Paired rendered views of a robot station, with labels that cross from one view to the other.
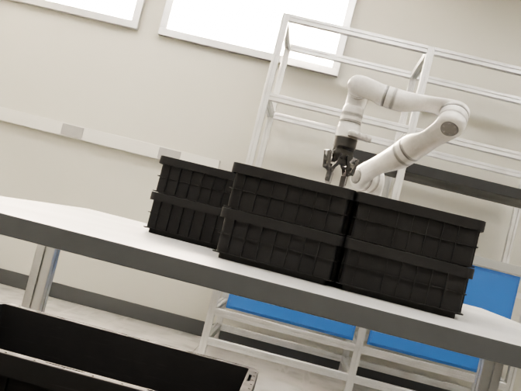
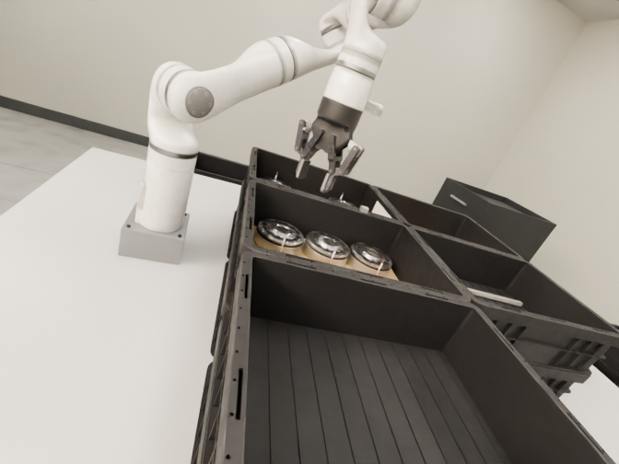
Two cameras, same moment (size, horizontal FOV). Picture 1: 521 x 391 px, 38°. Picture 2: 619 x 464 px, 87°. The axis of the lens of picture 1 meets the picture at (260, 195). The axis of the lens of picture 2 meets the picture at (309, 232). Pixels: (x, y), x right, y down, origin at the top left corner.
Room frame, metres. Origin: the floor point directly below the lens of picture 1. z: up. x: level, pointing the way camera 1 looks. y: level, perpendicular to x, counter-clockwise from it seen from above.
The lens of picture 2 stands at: (2.69, 0.34, 1.16)
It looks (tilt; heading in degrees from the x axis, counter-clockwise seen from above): 24 degrees down; 244
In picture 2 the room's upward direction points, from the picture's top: 22 degrees clockwise
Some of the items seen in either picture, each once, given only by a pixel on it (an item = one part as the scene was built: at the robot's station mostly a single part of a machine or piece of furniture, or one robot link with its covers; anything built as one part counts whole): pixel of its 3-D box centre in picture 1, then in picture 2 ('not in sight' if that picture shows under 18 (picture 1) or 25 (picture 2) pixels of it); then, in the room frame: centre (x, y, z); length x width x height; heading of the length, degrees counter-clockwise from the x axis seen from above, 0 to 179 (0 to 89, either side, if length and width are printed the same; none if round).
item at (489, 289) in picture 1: (443, 310); not in sight; (4.17, -1.12, 0.60); 0.72 x 0.03 x 0.56; 86
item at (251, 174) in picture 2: not in sight; (321, 185); (2.32, -0.45, 0.92); 0.40 x 0.30 x 0.02; 171
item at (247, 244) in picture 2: not in sight; (345, 237); (2.37, -0.16, 0.92); 0.40 x 0.30 x 0.02; 171
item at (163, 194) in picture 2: not in sight; (167, 187); (2.70, -0.37, 0.85); 0.09 x 0.09 x 0.17; 78
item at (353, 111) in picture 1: (356, 100); (369, 19); (2.45, -0.23, 1.27); 0.09 x 0.07 x 0.15; 169
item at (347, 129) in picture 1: (352, 129); (355, 87); (2.43, -0.23, 1.17); 0.11 x 0.09 x 0.06; 36
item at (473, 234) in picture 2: (409, 235); (433, 237); (1.93, -0.39, 0.87); 0.40 x 0.30 x 0.11; 171
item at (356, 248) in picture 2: not in sight; (371, 255); (2.25, -0.22, 0.86); 0.10 x 0.10 x 0.01
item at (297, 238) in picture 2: not in sight; (281, 231); (2.46, -0.25, 0.86); 0.10 x 0.10 x 0.01
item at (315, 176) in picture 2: not in sight; (314, 202); (2.32, -0.45, 0.87); 0.40 x 0.30 x 0.11; 171
